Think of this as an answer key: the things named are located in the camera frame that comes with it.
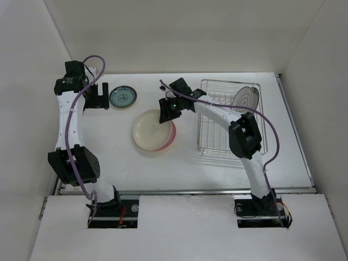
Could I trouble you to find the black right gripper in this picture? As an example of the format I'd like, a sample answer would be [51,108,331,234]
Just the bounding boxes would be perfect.
[158,96,184,123]

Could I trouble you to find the pink plastic plate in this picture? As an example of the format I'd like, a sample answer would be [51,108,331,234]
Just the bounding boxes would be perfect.
[155,121,177,151]

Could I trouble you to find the blue patterned small plate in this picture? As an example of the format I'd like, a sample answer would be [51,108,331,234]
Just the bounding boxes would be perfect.
[109,84,138,109]

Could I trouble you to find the cream plastic plate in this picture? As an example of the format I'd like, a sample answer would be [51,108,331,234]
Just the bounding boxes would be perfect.
[133,109,171,151]

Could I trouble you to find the white plate black rim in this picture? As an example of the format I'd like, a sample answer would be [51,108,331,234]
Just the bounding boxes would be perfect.
[232,86,252,114]

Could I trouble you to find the white plate dark lettered rim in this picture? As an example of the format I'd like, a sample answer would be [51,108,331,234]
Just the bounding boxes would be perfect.
[251,87,259,109]

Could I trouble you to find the yellow plastic plate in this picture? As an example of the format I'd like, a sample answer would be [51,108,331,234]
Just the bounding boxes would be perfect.
[140,144,173,157]

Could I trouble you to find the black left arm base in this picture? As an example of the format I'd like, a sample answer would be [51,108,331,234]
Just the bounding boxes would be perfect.
[86,198,139,229]

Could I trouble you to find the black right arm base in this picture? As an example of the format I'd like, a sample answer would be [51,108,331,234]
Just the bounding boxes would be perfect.
[233,196,293,228]

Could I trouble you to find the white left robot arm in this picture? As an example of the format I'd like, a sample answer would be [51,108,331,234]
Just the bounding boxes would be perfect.
[48,60,122,216]

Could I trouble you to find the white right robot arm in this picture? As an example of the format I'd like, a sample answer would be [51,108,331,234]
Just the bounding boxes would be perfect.
[159,78,277,215]

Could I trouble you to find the wire dish rack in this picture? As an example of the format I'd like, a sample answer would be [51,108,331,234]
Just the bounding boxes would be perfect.
[197,79,263,159]

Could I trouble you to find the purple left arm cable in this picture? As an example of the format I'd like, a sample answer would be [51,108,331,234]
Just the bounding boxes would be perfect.
[64,54,107,226]

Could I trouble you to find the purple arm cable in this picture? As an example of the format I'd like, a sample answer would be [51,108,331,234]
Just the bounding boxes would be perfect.
[159,79,286,228]
[64,54,107,226]

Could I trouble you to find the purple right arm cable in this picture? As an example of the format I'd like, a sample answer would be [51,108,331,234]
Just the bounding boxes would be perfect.
[159,79,286,228]

